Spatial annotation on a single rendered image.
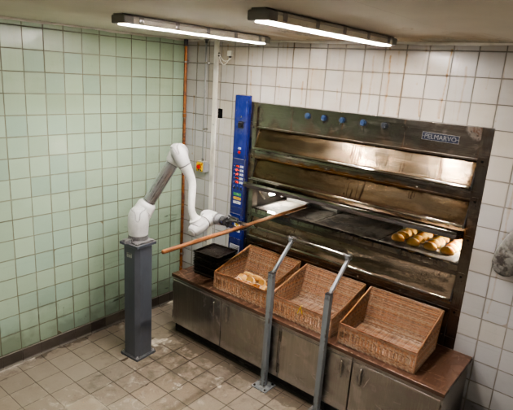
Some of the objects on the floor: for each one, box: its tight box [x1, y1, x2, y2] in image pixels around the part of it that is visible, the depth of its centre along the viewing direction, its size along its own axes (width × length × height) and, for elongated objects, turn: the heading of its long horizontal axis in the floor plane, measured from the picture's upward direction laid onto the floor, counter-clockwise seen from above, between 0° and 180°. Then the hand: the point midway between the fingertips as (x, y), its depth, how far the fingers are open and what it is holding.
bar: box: [225, 216, 353, 410], centre depth 373 cm, size 31×127×118 cm, turn 38°
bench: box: [172, 266, 472, 410], centre depth 387 cm, size 56×242×58 cm, turn 38°
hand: (242, 226), depth 372 cm, fingers open, 3 cm apart
